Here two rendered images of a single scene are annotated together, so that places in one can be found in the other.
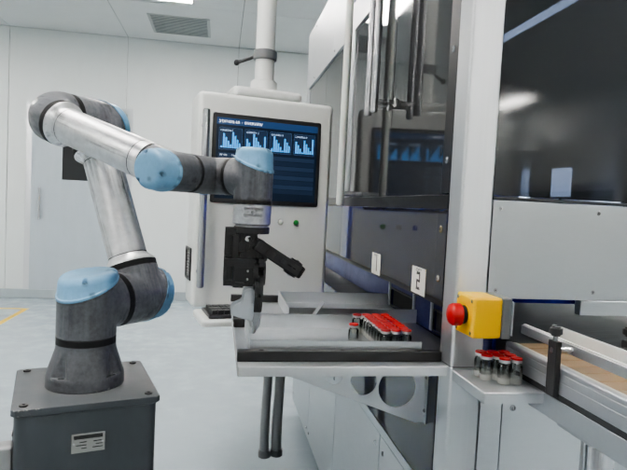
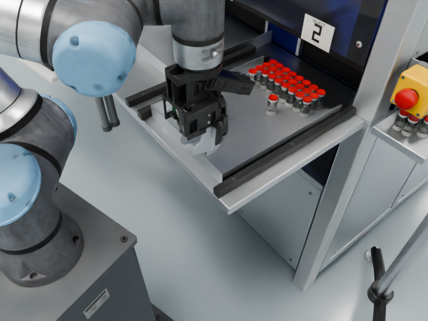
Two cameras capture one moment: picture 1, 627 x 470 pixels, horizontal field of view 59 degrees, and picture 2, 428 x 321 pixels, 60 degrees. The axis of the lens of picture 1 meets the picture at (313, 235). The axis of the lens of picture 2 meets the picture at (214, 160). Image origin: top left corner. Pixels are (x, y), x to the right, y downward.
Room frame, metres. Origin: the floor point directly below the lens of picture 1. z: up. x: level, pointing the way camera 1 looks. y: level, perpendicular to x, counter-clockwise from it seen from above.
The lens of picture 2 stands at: (0.64, 0.34, 1.44)
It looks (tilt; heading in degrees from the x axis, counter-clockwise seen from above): 47 degrees down; 332
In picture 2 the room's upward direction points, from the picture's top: straight up
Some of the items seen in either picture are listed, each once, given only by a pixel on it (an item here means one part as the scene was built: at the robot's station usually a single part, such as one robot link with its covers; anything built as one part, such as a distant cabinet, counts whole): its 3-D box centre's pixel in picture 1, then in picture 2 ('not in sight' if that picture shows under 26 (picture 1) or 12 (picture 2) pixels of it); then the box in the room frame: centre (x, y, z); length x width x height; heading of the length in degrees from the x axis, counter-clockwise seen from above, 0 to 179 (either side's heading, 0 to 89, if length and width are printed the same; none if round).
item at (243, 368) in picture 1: (329, 328); (214, 79); (1.36, -0.05, 0.87); 0.70 x 0.48 x 0.02; 10
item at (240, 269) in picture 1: (245, 256); (195, 94); (1.09, 0.13, 1.07); 0.09 x 0.08 x 0.12; 100
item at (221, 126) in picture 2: (257, 289); (215, 123); (1.07, 0.10, 1.01); 0.05 x 0.02 x 0.09; 10
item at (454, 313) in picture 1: (458, 313); (407, 98); (0.97, -0.26, 0.99); 0.04 x 0.04 x 0.04; 10
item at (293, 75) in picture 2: (394, 331); (294, 83); (1.21, -0.19, 0.90); 0.18 x 0.02 x 0.05; 9
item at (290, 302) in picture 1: (342, 306); (197, 35); (1.54, -0.09, 0.90); 0.34 x 0.26 x 0.04; 100
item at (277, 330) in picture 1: (326, 334); (245, 111); (1.19, -0.04, 0.90); 0.34 x 0.26 x 0.04; 99
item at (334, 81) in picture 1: (336, 126); not in sight; (2.28, -0.07, 1.51); 0.49 x 0.01 x 0.59; 10
